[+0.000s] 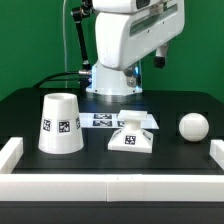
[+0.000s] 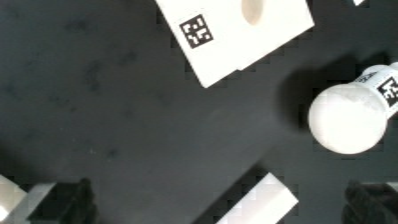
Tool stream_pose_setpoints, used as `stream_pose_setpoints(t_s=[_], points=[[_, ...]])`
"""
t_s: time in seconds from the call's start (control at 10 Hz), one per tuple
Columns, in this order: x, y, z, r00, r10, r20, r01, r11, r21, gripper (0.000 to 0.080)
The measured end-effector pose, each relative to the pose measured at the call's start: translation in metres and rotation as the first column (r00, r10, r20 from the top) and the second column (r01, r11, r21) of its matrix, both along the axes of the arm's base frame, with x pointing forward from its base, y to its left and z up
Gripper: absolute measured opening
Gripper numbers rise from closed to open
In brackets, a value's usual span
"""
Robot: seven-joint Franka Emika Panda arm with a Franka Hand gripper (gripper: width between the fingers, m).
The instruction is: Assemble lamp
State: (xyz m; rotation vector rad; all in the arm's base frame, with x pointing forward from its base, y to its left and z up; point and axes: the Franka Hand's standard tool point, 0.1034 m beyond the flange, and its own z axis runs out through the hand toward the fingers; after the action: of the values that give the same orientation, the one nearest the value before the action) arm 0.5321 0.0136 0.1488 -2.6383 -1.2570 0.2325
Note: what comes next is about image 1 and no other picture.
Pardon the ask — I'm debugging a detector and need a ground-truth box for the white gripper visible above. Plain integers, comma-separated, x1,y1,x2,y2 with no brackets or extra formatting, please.
94,0,185,88

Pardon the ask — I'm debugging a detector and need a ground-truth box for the white lamp base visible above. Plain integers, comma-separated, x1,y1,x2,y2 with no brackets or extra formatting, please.
108,110,153,153

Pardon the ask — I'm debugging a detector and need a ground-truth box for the white lamp bulb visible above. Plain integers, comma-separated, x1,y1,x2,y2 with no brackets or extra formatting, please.
179,113,209,142

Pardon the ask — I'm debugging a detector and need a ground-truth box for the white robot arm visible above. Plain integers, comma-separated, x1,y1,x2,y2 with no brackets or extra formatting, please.
87,0,185,102

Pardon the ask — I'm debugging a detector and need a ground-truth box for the white lamp shade cone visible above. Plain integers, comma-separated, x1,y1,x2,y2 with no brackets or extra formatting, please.
38,93,84,154

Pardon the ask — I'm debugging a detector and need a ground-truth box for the white marker sheet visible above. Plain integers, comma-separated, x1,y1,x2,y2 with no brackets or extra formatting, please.
80,113,159,129

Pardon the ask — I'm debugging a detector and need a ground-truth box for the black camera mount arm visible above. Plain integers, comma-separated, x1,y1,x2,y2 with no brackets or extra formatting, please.
71,0,93,70

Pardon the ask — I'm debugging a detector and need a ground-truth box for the white cable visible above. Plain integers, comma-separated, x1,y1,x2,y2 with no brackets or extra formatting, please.
61,0,69,89

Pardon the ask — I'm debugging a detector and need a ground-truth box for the black cable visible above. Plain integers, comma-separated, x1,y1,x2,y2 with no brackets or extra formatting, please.
33,70,93,89

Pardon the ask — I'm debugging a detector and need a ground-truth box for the white right wall bar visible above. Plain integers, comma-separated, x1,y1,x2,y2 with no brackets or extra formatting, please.
209,139,224,170

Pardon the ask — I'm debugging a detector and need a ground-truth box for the white wall bar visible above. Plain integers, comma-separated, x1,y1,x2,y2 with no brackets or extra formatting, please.
0,174,224,202
209,139,224,170
0,137,23,174

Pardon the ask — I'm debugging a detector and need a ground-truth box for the white left wall bar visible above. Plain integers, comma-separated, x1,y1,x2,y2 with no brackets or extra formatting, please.
0,137,23,174

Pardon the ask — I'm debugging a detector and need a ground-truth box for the white front wall bar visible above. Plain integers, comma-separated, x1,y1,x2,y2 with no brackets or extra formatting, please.
0,174,224,202

